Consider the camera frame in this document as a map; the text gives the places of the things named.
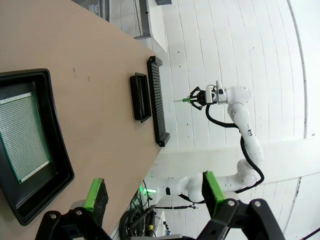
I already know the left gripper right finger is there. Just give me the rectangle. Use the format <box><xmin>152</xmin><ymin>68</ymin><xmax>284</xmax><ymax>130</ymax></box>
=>
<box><xmin>197</xmin><ymin>170</ymin><xmax>286</xmax><ymax>240</ymax></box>

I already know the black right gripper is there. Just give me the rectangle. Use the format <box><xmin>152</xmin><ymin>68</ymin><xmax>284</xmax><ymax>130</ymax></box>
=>
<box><xmin>183</xmin><ymin>86</ymin><xmax>218</xmax><ymax>111</ymax></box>

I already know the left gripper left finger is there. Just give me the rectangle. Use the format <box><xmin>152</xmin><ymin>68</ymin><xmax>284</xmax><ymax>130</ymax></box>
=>
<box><xmin>34</xmin><ymin>177</ymin><xmax>110</xmax><ymax>240</ymax></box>

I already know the black ESD tray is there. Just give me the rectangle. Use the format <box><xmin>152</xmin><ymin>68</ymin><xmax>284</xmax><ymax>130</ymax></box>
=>
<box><xmin>129</xmin><ymin>72</ymin><xmax>153</xmax><ymax>124</ymax></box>
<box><xmin>0</xmin><ymin>68</ymin><xmax>75</xmax><ymax>225</ymax></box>

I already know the black slotted board rack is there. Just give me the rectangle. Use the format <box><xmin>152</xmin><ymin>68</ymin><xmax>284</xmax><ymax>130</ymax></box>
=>
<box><xmin>146</xmin><ymin>56</ymin><xmax>171</xmax><ymax>147</ymax></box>

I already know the white side table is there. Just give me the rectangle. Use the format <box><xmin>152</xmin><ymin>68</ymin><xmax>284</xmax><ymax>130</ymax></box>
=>
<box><xmin>133</xmin><ymin>0</ymin><xmax>171</xmax><ymax>55</ymax></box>

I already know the black floor cable bundle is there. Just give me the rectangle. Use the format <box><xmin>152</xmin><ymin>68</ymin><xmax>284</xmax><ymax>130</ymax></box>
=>
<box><xmin>118</xmin><ymin>194</ymin><xmax>161</xmax><ymax>240</ymax></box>

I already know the white wall conduit pipe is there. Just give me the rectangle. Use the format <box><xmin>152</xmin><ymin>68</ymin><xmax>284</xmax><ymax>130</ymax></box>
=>
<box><xmin>287</xmin><ymin>0</ymin><xmax>310</xmax><ymax>138</ymax></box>

